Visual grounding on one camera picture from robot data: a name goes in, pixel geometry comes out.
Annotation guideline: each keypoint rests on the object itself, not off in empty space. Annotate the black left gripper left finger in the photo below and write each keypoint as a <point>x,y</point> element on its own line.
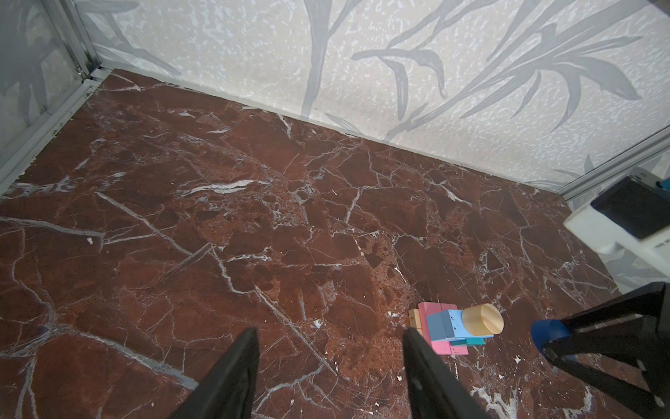
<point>227,391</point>

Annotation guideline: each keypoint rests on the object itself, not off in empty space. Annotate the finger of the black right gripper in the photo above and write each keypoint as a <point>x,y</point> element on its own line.
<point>651,403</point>
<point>645,301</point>

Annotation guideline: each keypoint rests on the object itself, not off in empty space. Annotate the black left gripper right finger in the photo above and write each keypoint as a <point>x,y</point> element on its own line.
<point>433,390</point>

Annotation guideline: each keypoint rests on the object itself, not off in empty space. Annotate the teal cube block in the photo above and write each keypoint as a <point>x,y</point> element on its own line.
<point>468,342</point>

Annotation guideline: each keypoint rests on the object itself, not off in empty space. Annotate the light blue long block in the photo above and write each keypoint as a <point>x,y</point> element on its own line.
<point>448,326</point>

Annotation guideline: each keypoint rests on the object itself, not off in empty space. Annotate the pink block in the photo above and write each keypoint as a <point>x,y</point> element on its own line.
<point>446,348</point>
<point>429,308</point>

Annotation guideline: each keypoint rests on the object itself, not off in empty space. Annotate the natural wood cylinder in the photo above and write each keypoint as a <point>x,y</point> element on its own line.
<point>483,320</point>

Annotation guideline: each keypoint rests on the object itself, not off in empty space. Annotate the blue cylinder block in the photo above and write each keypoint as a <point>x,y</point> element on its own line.
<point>547,330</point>

